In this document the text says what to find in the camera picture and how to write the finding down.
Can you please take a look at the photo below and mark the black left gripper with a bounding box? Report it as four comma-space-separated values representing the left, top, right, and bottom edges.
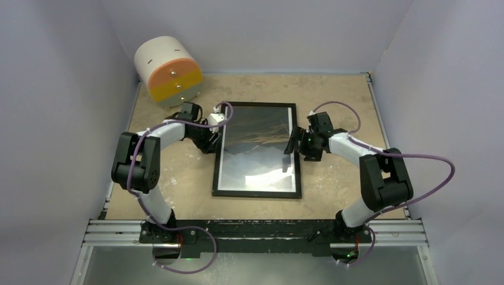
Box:
188, 119, 221, 153

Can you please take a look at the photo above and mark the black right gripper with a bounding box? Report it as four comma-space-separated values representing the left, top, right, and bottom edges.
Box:
285, 125, 324, 162

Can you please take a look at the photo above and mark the mountain landscape photo print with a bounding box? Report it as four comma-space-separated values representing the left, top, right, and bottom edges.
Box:
218, 106, 297, 194

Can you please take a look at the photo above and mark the wooden picture frame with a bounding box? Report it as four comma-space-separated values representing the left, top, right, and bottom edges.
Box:
211, 101, 303, 200

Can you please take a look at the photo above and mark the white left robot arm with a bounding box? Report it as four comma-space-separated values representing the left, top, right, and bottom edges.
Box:
111, 102, 232, 243

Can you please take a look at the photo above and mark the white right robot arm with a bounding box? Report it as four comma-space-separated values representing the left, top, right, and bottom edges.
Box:
284, 112, 414, 242

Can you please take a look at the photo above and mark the round white drawer cabinet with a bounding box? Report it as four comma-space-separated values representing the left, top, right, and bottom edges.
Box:
134, 36, 203, 108

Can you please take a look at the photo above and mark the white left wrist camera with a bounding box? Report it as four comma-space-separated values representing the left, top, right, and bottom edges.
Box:
207, 106, 228, 133

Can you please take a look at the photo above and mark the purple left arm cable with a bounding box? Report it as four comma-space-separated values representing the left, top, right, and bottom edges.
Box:
128, 101, 234, 275

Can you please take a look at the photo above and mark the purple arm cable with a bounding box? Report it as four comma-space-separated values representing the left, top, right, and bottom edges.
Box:
311, 101, 456, 268
128, 101, 234, 275

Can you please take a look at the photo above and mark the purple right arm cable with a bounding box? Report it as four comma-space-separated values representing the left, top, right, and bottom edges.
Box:
311, 101, 456, 268

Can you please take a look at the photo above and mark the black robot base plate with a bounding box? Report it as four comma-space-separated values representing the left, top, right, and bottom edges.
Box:
138, 219, 372, 258

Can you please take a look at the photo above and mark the aluminium rail frame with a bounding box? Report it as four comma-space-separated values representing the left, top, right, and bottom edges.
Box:
71, 220, 438, 284

